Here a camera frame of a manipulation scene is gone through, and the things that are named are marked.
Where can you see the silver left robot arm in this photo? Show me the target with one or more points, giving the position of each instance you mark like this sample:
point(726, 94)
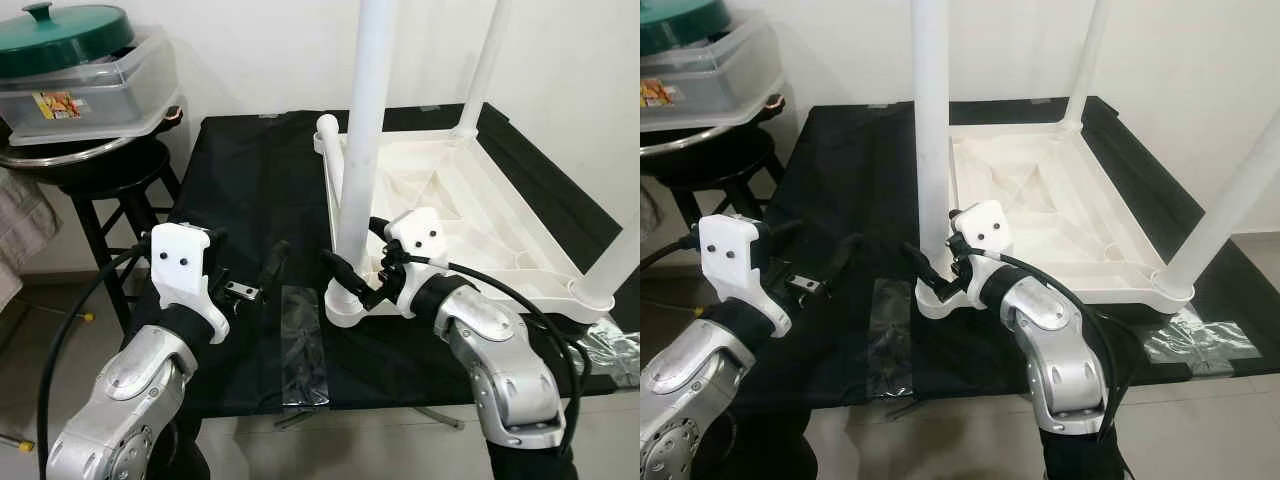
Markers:
point(130, 390)
point(700, 390)

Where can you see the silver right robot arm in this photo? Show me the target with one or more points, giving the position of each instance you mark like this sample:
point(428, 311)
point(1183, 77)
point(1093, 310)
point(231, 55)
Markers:
point(1060, 360)
point(500, 370)

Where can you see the white plastic children table top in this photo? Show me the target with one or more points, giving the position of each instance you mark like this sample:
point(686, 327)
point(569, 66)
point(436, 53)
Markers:
point(480, 200)
point(1060, 200)

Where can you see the black tablecloth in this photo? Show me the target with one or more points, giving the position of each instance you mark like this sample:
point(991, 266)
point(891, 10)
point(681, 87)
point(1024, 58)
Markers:
point(830, 190)
point(250, 200)

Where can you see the dark wooden stool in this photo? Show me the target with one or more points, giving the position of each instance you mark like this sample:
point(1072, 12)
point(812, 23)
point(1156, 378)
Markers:
point(730, 180)
point(110, 190)

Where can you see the clear tape patch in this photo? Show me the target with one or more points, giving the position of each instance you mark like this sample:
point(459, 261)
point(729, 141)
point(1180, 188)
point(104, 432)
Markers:
point(890, 340)
point(305, 345)
point(1200, 340)
point(612, 352)

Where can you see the small bronze ornament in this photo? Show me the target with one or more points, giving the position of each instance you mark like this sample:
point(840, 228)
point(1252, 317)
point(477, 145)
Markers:
point(177, 113)
point(775, 102)

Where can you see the beige patterned cloth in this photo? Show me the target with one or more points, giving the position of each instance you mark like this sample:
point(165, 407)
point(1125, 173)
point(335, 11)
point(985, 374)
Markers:
point(25, 225)
point(648, 212)

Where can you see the clear plastic container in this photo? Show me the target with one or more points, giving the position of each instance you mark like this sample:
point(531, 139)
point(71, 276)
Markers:
point(710, 90)
point(100, 100)

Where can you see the dark green round lid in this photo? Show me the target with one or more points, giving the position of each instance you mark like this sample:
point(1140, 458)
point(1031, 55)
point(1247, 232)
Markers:
point(680, 25)
point(60, 40)

